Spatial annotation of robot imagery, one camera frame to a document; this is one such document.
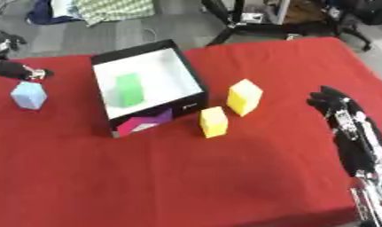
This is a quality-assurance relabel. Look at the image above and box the green block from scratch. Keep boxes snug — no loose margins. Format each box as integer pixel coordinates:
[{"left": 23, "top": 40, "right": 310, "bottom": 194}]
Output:
[{"left": 114, "top": 72, "right": 147, "bottom": 108}]

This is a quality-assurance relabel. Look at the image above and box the light blue block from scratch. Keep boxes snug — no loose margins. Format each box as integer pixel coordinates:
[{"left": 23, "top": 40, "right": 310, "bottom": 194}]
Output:
[{"left": 9, "top": 81, "right": 50, "bottom": 111}]

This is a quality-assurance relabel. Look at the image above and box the brown bag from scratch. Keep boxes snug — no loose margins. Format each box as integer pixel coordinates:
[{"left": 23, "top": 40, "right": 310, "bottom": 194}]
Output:
[{"left": 284, "top": 0, "right": 331, "bottom": 25}]

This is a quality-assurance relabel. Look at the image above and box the black tripod stand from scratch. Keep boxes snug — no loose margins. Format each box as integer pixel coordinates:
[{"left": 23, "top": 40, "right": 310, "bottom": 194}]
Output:
[{"left": 199, "top": 0, "right": 346, "bottom": 47}]

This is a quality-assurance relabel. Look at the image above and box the large yellow block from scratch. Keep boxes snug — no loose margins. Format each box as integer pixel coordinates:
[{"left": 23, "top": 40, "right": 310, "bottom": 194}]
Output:
[{"left": 224, "top": 78, "right": 265, "bottom": 117}]

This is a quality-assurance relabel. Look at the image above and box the small yellow block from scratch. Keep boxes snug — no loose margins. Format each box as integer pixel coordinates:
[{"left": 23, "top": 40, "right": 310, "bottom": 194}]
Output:
[{"left": 198, "top": 106, "right": 230, "bottom": 139}]

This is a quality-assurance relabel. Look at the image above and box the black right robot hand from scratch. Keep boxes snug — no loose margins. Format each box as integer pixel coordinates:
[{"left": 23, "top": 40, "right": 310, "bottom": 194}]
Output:
[{"left": 305, "top": 85, "right": 382, "bottom": 178}]

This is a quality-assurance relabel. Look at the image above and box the dark blue fabric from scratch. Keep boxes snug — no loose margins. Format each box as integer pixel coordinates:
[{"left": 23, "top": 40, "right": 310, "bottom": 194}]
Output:
[{"left": 24, "top": 0, "right": 87, "bottom": 26}]

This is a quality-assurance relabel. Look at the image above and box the black box white inside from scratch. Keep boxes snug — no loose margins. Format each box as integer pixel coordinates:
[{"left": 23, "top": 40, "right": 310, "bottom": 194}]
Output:
[{"left": 90, "top": 38, "right": 211, "bottom": 139}]

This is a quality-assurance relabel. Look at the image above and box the green white checked cloth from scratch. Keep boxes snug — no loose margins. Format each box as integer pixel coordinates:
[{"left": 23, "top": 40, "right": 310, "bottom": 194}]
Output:
[{"left": 74, "top": 0, "right": 157, "bottom": 27}]

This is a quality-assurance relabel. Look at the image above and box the black office chair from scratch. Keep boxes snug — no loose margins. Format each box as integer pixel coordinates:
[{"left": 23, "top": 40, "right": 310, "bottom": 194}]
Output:
[{"left": 327, "top": 0, "right": 382, "bottom": 51}]

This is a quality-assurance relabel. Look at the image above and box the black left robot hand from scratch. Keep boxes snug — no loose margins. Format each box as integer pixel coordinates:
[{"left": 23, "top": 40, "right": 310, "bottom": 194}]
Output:
[{"left": 0, "top": 60, "right": 56, "bottom": 82}]

